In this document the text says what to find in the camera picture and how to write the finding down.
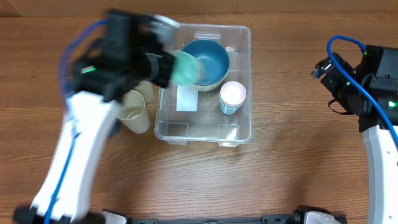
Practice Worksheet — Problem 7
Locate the tall beige cup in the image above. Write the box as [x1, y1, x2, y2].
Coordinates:
[133, 81, 154, 104]
[118, 90, 150, 134]

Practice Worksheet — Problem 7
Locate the small mint green cup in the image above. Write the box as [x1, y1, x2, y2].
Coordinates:
[170, 50, 204, 86]

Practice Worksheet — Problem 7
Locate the tall beige cup front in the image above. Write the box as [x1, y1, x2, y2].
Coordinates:
[118, 90, 150, 134]

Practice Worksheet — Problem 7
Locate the dark blue bowl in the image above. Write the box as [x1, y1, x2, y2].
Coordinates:
[182, 39, 230, 87]

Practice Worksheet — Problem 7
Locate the small pink cup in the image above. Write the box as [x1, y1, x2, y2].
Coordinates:
[220, 82, 247, 106]

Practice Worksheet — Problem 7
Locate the small grey cup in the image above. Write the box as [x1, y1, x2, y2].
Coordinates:
[220, 98, 243, 110]

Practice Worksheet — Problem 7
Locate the small light blue cup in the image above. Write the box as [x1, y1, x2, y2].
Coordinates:
[220, 107, 240, 114]

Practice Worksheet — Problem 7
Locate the tall navy cup front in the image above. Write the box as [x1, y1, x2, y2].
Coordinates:
[109, 119, 121, 138]

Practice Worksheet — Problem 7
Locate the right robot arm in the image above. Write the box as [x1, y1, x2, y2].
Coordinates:
[312, 46, 397, 223]

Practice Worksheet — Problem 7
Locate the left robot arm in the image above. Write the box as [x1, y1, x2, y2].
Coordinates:
[13, 37, 175, 223]

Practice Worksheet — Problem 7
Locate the white label in bin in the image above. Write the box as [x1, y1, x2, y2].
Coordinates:
[176, 86, 198, 112]

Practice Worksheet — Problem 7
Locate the cream bowl stack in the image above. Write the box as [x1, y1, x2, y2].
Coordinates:
[191, 73, 228, 91]

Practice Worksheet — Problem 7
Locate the clear plastic storage bin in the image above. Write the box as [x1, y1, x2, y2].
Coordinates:
[155, 24, 252, 147]

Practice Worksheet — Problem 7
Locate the right blue cable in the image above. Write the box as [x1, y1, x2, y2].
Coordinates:
[326, 35, 398, 147]

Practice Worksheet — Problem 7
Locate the blue cable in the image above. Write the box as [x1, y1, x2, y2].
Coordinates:
[43, 19, 109, 224]
[326, 35, 398, 147]

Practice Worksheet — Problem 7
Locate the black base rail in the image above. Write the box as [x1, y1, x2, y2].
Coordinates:
[102, 210, 299, 224]

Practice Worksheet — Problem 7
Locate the left blue cable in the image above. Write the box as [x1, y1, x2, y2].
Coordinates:
[43, 19, 109, 224]

